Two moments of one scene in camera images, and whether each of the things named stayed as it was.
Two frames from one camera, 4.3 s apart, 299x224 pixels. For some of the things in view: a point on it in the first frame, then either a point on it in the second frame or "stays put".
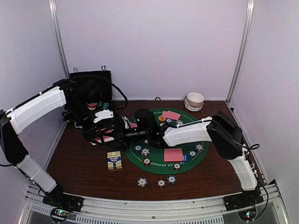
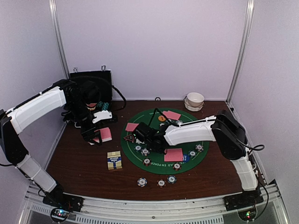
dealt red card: (170, 115) stays put
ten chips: (199, 148) stays put
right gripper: (123, 140) to (160, 151)
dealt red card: (173, 155) stays put
